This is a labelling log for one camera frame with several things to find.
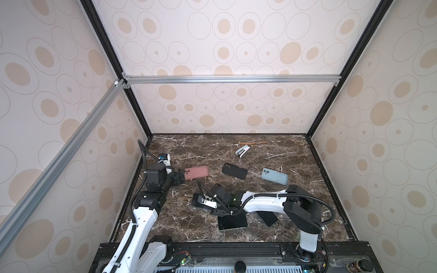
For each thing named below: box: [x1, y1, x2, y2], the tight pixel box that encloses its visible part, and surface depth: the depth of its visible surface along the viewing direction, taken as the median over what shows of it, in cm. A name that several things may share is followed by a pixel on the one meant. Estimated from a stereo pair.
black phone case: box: [221, 162, 248, 180], surface depth 103 cm
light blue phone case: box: [261, 167, 289, 186], surface depth 101 cm
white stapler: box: [235, 145, 251, 159], surface depth 111 cm
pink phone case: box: [184, 165, 209, 181], surface depth 103 cm
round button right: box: [346, 258, 374, 273], surface depth 66 cm
